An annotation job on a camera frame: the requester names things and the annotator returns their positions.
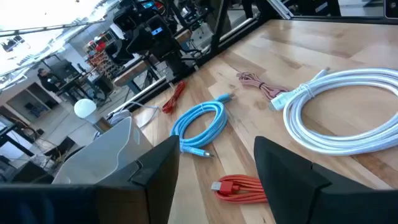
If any white plastic bin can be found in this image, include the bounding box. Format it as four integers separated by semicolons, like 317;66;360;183
52;116;154;185

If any silver frame bracket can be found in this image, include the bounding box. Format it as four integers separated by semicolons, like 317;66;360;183
269;0;295;20

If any brass lamp with white bulb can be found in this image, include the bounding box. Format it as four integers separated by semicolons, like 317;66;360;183
73;98;113;134

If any black table frame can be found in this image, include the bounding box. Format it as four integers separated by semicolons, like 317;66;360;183
107;0;398;113

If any person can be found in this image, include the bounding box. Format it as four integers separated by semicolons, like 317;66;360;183
37;67;65;94

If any light blue USB cable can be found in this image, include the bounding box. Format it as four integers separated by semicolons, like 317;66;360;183
169;92;234;159

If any thin dark red cable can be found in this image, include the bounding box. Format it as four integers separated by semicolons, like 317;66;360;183
161;80;188;115

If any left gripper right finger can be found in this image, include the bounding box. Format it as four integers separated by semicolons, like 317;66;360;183
254;136;398;224

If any pink braided USB cable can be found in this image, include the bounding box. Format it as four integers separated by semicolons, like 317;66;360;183
236;71;290;101

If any thick white braided cable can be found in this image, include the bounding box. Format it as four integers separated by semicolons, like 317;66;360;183
269;67;398;156

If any white lamp cord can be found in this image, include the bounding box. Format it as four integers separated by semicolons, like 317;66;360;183
105;101;161;131

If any parts shelf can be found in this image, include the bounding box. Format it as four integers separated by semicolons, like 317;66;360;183
83;30;123;79

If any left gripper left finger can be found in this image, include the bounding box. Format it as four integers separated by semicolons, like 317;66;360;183
0;135;180;224

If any bright red USB cable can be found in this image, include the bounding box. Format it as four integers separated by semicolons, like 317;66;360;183
210;174;269;205

